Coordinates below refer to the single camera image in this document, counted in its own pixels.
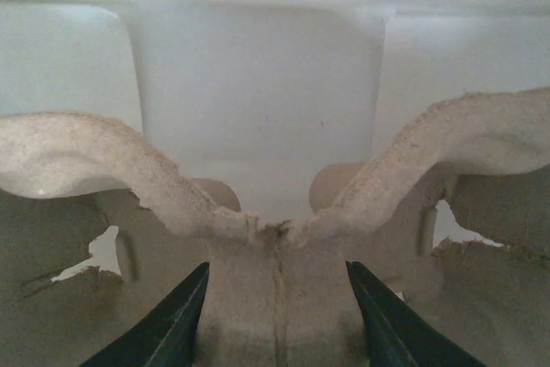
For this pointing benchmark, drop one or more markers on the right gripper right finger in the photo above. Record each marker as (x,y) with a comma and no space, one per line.
(395,334)

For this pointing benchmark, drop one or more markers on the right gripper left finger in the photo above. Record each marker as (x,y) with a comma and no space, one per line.
(166,335)

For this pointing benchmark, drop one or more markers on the brown pulp cup carrier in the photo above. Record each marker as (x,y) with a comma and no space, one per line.
(98,226)

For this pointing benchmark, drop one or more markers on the blue checkered paper bag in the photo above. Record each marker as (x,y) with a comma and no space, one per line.
(263,93)

